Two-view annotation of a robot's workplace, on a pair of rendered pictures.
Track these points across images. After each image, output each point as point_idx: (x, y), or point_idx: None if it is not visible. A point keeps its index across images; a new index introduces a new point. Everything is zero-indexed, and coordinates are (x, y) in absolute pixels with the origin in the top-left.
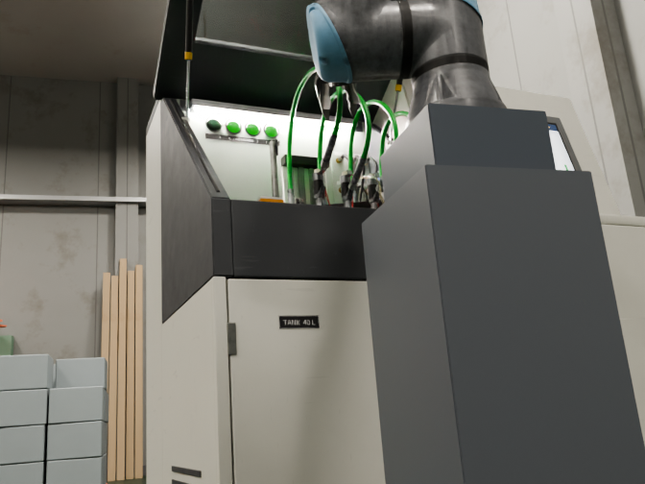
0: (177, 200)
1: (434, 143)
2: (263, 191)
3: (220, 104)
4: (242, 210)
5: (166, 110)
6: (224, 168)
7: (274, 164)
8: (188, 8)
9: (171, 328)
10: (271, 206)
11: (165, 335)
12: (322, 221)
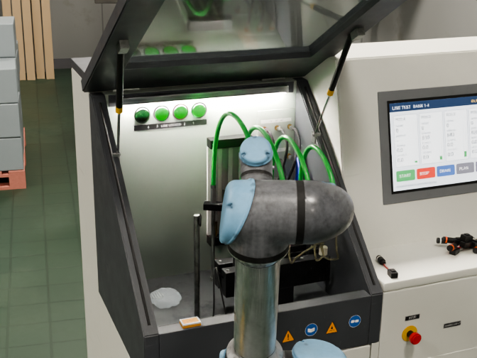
0: (111, 243)
1: None
2: (188, 172)
3: (148, 99)
4: (167, 341)
5: (96, 126)
6: (151, 157)
7: (196, 236)
8: (118, 75)
9: (108, 322)
10: (190, 332)
11: (102, 310)
12: (231, 333)
